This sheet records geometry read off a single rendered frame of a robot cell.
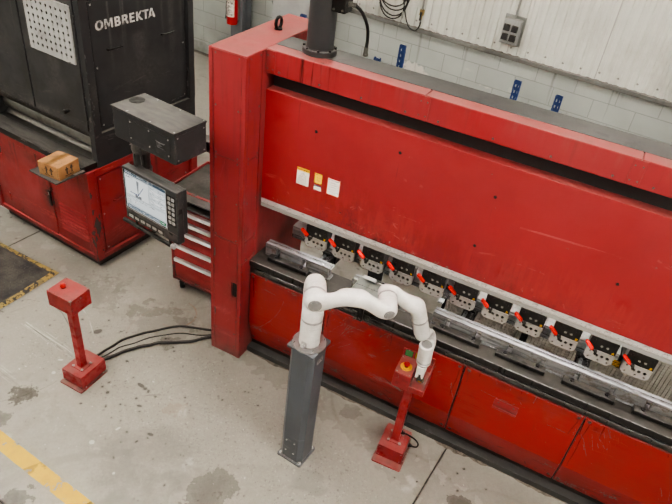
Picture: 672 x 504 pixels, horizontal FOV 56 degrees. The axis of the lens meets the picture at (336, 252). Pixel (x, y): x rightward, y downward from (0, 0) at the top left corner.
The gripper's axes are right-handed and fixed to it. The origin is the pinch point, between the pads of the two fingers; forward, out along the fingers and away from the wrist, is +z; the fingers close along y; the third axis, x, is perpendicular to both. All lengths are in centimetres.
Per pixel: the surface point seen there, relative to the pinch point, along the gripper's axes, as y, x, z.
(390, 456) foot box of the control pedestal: 17, -7, 68
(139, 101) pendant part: -23, -189, -126
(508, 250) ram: -42, 27, -79
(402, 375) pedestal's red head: 5.6, -9.7, -4.3
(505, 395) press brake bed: -17, 50, 11
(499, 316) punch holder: -35, 33, -34
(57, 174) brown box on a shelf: -36, -289, -37
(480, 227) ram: -45, 10, -87
